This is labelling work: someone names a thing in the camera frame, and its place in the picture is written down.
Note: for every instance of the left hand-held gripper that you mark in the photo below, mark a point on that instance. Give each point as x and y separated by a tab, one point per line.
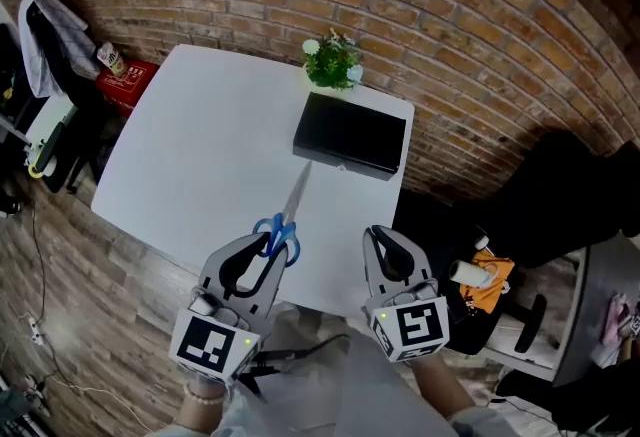
210	342

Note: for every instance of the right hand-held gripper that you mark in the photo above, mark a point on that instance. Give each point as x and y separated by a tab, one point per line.
417	325

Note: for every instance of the black box container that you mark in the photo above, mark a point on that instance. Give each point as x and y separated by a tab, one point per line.
347	132

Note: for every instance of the person's right forearm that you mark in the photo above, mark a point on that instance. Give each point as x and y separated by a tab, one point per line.
442	387

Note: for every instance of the person's left forearm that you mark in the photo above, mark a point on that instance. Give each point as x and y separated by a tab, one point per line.
200	412

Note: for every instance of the large white roll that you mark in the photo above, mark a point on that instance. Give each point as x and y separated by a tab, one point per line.
467	273

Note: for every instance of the small white roll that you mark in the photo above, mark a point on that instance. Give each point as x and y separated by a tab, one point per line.
481	242

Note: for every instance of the black tripod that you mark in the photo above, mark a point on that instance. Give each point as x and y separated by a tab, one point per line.
280	357

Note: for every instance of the orange bag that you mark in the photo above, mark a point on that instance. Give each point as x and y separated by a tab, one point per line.
487	290

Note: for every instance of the person's grey clothing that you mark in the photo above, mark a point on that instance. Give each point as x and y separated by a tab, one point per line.
350	395

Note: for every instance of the black office chair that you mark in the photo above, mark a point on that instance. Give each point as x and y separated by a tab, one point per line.
550	205

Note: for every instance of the grey desk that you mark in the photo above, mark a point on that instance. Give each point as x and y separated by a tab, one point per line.
585	315

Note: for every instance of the small green potted plant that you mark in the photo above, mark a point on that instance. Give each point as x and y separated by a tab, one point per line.
332	62

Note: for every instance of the white power strip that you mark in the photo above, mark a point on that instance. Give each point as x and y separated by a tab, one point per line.
35	331

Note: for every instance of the pink cloth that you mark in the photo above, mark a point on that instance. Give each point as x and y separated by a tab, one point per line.
615	320

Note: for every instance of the red box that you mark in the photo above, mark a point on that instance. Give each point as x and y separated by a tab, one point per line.
125	82

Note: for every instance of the yellow tape roll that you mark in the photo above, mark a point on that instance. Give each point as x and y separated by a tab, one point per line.
36	171

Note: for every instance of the drink bottle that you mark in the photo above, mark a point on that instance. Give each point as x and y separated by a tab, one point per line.
111	57

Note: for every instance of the white hanging cloth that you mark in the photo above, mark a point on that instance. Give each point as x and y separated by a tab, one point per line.
42	50

